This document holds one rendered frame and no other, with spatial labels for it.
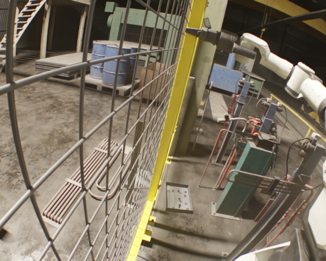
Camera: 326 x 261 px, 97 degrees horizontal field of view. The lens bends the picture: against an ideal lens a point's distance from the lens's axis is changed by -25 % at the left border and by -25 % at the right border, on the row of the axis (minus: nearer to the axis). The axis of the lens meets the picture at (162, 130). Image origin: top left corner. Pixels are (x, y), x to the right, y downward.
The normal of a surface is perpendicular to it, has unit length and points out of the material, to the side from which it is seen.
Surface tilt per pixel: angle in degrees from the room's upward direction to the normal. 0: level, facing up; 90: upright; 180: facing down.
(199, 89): 90
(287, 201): 90
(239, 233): 0
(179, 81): 90
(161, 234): 0
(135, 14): 90
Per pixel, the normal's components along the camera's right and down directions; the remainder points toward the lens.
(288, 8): -0.18, 0.42
